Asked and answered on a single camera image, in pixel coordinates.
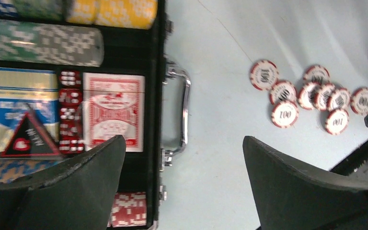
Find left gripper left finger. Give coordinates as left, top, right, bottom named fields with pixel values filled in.
left=0, top=136, right=126, bottom=230

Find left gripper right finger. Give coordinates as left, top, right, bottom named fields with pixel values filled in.
left=243, top=136, right=368, bottom=230

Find white red chip stack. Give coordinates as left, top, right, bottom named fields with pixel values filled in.
left=250, top=59, right=368, bottom=135

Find clear round dealer button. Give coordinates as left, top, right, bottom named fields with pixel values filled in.
left=73, top=101, right=115, bottom=143

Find black poker set case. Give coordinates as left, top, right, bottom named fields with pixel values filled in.
left=0, top=0, right=187, bottom=230

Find blue patterned card deck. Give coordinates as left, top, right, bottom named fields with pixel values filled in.
left=0, top=67, right=59, bottom=146

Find red white chip row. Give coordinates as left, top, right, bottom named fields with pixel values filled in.
left=107, top=192, right=147, bottom=228

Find red dice in case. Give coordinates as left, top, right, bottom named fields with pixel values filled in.
left=58, top=70, right=85, bottom=155

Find black all-in triangle marker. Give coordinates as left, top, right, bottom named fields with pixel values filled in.
left=0, top=110, right=63, bottom=160

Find red playing card deck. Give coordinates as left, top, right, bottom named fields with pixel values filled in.
left=82, top=72, right=145, bottom=152

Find grey white chip stack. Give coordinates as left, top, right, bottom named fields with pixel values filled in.
left=34, top=24, right=104, bottom=67

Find green poker chip stack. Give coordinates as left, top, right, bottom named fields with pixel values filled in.
left=0, top=0, right=66, bottom=62

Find yellow poker chip stack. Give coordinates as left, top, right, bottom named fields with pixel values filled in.
left=65, top=0, right=158, bottom=30

